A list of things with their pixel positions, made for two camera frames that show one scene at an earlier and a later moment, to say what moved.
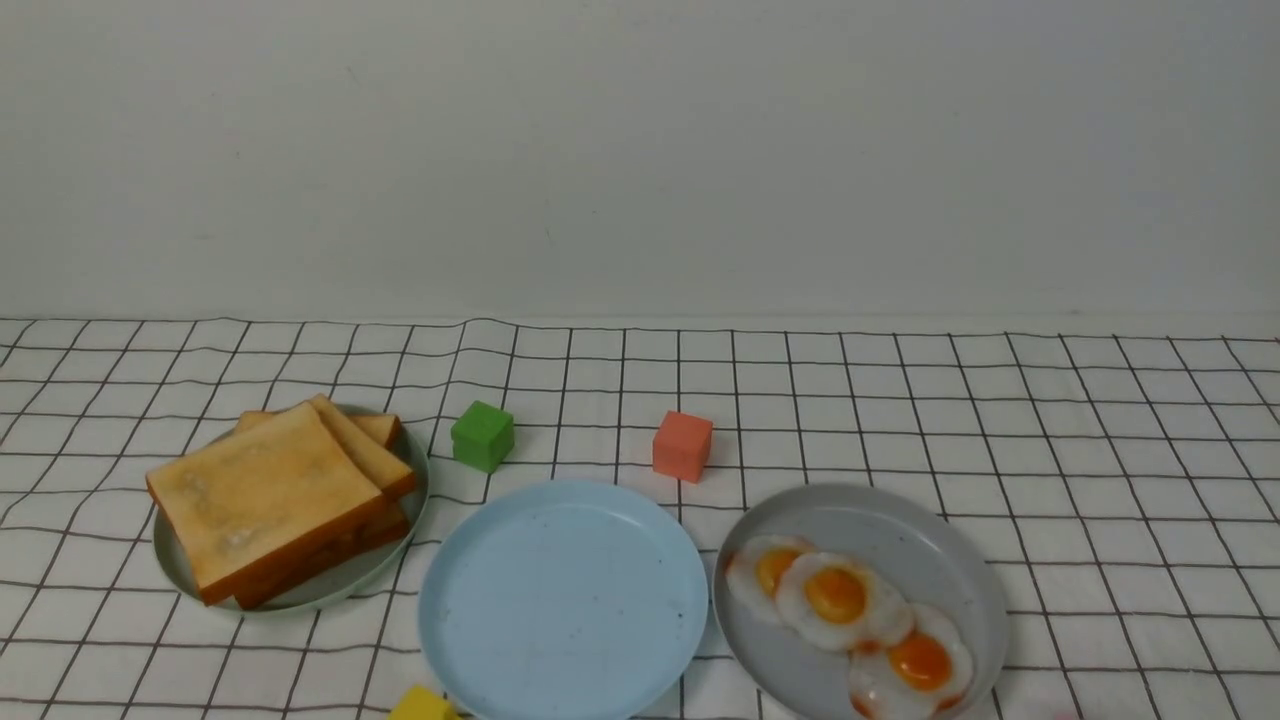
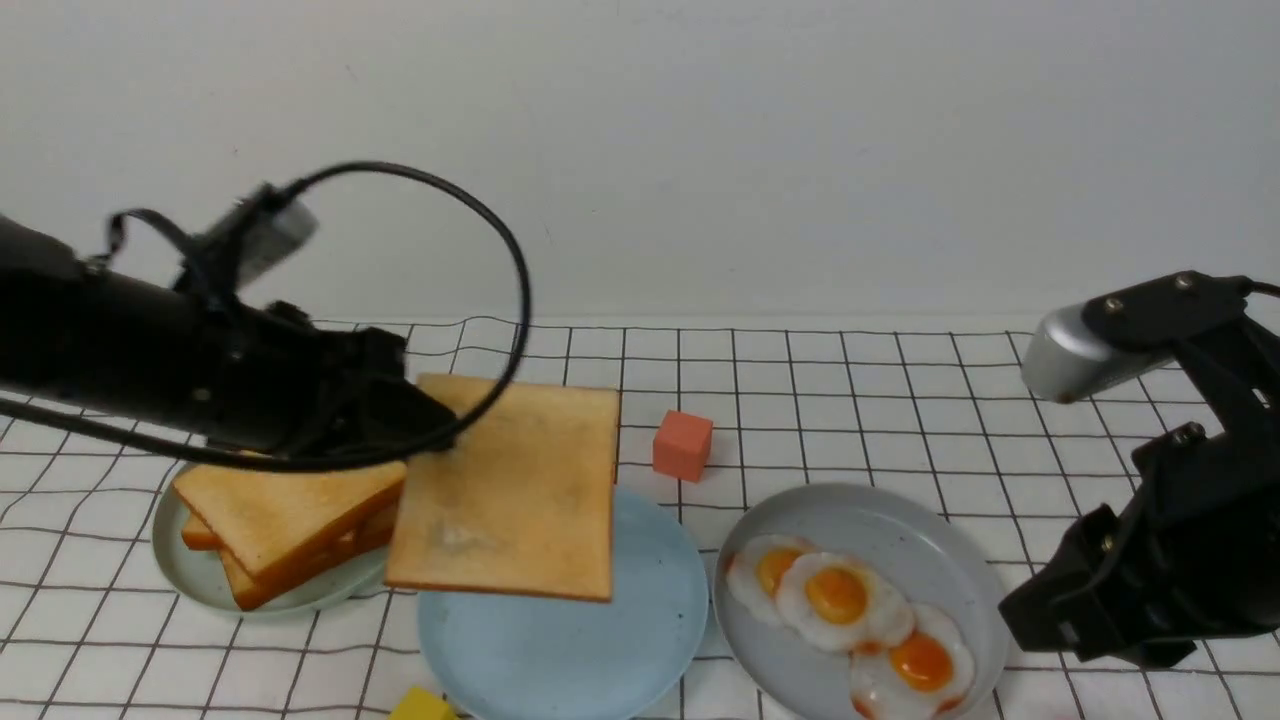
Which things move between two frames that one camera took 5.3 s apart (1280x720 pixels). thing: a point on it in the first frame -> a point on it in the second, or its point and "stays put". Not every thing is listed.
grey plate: x=926 y=550 stays put
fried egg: x=833 y=603 stays put
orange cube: x=681 y=445 stays put
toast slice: x=259 y=505 -> x=523 y=503
